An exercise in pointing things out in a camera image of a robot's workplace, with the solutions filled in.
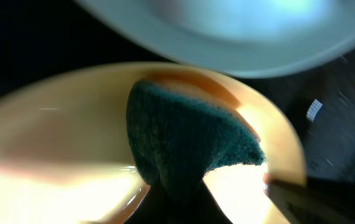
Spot round black tray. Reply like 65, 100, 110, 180
0, 0, 355, 224

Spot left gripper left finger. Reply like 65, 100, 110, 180
124, 183, 168, 224

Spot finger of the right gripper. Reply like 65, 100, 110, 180
264, 174, 355, 224

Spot green yellow sponge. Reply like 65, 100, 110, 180
126, 80, 265, 202

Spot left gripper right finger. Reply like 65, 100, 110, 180
192, 181, 232, 224

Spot light blue plate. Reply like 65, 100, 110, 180
78, 0, 355, 78

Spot yellow plate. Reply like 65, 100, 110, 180
0, 62, 307, 223

